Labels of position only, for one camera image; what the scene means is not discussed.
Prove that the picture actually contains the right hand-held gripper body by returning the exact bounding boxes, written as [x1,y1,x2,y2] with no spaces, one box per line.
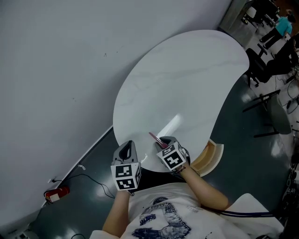
[155,141,191,173]

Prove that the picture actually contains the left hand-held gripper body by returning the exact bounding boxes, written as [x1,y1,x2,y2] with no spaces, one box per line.
[110,161,142,193]

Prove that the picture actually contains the pink stick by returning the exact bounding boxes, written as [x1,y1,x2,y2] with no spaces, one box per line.
[148,132,168,148]

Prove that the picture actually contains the large white wooden drawer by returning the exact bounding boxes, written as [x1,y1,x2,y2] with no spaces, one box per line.
[189,139,225,177]

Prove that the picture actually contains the person's left forearm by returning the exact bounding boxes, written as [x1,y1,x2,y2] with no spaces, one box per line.
[102,191,132,234]

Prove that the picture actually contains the person's right forearm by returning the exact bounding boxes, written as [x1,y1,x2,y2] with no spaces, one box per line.
[179,167,229,211]

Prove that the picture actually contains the white curved table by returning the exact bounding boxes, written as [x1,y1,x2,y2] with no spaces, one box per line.
[113,29,249,173]

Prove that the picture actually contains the person's black trousers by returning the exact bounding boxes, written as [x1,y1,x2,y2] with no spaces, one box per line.
[139,168,185,190]

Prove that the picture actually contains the white printed t-shirt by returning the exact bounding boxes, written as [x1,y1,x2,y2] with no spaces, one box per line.
[90,182,285,239]

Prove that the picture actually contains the red fire extinguisher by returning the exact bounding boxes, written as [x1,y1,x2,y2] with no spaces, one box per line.
[44,185,71,204]

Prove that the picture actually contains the grey-green chair with black legs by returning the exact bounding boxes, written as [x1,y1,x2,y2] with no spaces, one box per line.
[242,89,293,139]

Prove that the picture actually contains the grey shelf unit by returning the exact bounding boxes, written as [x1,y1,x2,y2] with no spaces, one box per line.
[217,0,258,48]

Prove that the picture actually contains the dark wrist bracelet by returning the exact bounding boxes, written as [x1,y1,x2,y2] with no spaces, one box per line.
[172,165,187,175]

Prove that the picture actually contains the black floor cable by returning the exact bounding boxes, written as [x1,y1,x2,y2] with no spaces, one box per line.
[52,173,117,199]

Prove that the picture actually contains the dark blue gripper cable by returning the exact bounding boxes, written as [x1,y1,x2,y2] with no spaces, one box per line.
[200,206,277,218]

